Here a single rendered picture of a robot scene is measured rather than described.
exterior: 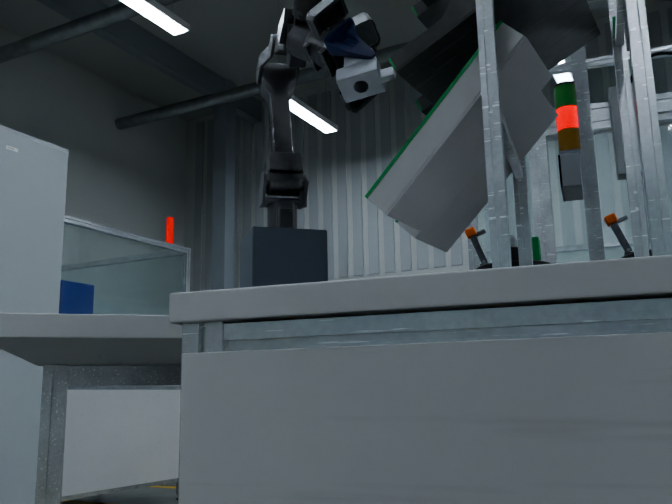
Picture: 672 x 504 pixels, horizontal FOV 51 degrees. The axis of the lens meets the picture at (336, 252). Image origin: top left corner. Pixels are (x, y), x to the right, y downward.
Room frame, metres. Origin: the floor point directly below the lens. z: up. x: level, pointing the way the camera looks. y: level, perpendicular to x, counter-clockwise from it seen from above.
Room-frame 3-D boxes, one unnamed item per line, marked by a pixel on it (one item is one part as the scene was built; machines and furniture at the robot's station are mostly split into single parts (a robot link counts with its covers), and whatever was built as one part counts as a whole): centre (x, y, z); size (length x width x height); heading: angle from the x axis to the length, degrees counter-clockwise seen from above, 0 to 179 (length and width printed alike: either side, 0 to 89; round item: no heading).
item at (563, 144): (1.46, -0.51, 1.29); 0.05 x 0.05 x 0.05
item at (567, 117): (1.46, -0.51, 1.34); 0.05 x 0.05 x 0.05
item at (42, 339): (1.28, 0.09, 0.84); 0.90 x 0.70 x 0.03; 107
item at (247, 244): (1.33, 0.10, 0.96); 0.14 x 0.14 x 0.20; 17
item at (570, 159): (1.46, -0.51, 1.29); 0.12 x 0.05 x 0.25; 160
